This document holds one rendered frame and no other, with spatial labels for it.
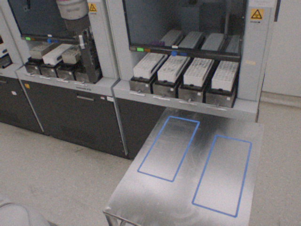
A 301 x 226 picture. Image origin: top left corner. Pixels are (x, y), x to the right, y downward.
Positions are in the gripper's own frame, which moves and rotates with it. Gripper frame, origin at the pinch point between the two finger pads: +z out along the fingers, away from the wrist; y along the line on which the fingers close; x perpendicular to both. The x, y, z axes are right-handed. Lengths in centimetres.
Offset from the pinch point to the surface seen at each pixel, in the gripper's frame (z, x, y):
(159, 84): 34, 31, -37
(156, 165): 33.1, 16.3, 20.2
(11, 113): 91, -91, -126
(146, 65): 29, 27, -51
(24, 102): 73, -70, -111
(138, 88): 40, 20, -44
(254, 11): -5, 72, -18
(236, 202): 33, 38, 43
